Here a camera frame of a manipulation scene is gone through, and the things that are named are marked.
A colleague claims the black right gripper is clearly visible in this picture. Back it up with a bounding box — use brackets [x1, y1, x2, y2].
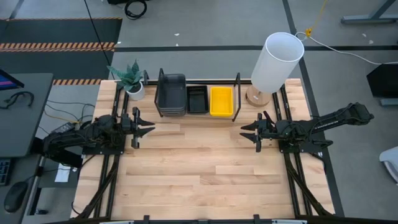
[239, 112, 281, 154]

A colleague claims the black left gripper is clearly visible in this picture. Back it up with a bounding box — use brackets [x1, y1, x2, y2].
[119, 106, 157, 149]

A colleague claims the grey translucent plastic basket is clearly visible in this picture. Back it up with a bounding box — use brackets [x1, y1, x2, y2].
[157, 108, 187, 115]
[157, 73, 187, 113]

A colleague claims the snake plant in white pot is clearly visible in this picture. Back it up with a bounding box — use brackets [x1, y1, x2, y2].
[106, 59, 146, 101]

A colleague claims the white shade table lamp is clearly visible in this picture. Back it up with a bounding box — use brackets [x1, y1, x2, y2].
[244, 31, 305, 108]

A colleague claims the white paper sheet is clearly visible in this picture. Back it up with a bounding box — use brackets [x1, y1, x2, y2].
[54, 162, 73, 184]

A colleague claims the grey office desk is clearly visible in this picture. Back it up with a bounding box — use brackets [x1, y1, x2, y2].
[0, 72, 55, 159]

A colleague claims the black hazard striped floor mat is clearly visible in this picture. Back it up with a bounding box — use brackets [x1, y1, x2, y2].
[0, 17, 124, 86]

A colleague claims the black box on floor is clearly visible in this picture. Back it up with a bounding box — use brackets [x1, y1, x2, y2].
[366, 63, 398, 99]

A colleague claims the white chair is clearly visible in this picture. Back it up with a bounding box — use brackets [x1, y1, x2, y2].
[378, 145, 398, 185]

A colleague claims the black computer monitor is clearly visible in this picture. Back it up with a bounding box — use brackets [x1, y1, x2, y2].
[0, 68, 25, 91]

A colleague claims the black computer mouse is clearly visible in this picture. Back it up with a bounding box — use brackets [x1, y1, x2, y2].
[3, 180, 29, 214]

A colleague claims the black keyboard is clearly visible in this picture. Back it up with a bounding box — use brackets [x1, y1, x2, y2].
[0, 158, 14, 187]

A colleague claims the grey metal desk leg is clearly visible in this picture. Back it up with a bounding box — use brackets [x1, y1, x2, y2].
[340, 0, 398, 26]

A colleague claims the black wire rack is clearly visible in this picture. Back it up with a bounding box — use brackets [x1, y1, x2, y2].
[154, 67, 243, 123]

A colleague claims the black aluminium table frame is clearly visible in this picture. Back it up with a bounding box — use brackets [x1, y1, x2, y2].
[71, 70, 338, 224]

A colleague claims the yellow cable with knot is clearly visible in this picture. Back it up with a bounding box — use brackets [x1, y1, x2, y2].
[303, 0, 329, 38]

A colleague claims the black coiled cable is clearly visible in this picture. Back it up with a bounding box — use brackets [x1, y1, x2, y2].
[124, 0, 148, 21]

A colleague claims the white floor cable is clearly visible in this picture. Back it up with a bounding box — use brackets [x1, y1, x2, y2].
[294, 30, 398, 67]

